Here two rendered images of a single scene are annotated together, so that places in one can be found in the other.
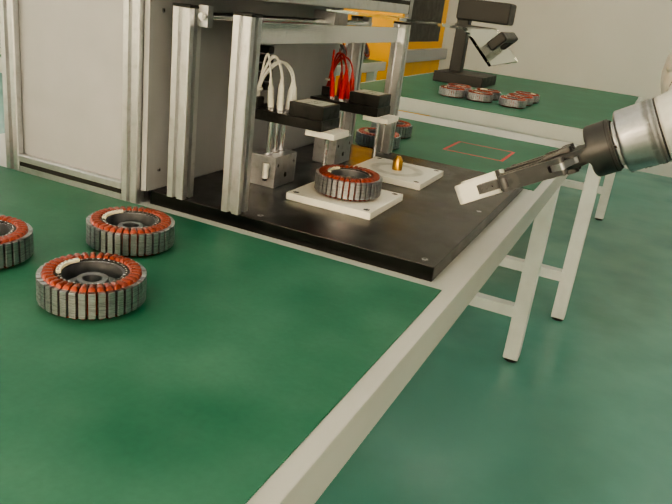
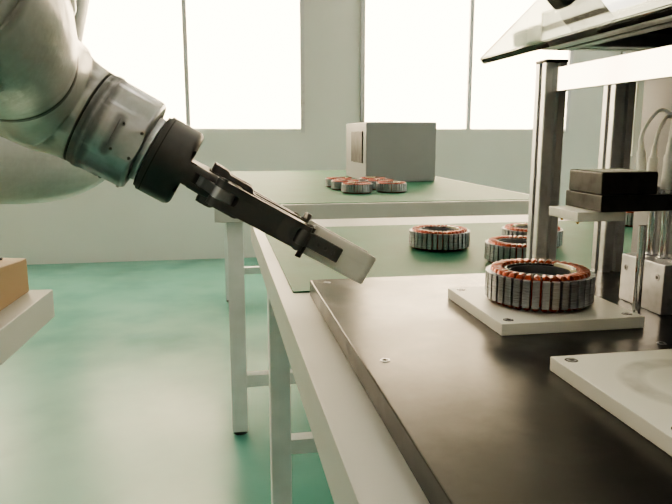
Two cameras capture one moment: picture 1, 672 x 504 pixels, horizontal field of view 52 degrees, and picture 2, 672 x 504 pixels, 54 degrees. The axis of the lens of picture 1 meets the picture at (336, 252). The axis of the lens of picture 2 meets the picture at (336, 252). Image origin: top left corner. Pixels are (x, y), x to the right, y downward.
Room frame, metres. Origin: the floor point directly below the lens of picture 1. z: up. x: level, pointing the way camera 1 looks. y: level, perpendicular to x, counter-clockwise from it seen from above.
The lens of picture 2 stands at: (1.58, -0.56, 0.96)
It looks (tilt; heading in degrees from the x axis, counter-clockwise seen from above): 10 degrees down; 147
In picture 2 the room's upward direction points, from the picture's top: straight up
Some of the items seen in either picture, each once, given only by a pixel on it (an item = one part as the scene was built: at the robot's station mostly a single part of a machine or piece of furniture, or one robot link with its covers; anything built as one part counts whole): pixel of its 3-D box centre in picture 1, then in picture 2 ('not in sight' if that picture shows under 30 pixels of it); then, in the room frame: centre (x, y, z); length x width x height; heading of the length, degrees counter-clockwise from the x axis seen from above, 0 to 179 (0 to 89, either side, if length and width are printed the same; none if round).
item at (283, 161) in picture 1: (273, 166); (660, 281); (1.18, 0.13, 0.80); 0.08 x 0.05 x 0.06; 157
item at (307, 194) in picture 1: (346, 196); (537, 306); (1.13, -0.01, 0.78); 0.15 x 0.15 x 0.01; 67
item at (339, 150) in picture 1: (332, 147); not in sight; (1.41, 0.03, 0.80); 0.08 x 0.05 x 0.06; 157
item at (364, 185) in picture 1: (348, 182); (538, 283); (1.13, -0.01, 0.80); 0.11 x 0.11 x 0.04
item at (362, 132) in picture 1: (377, 138); not in sight; (1.72, -0.07, 0.77); 0.11 x 0.11 x 0.04
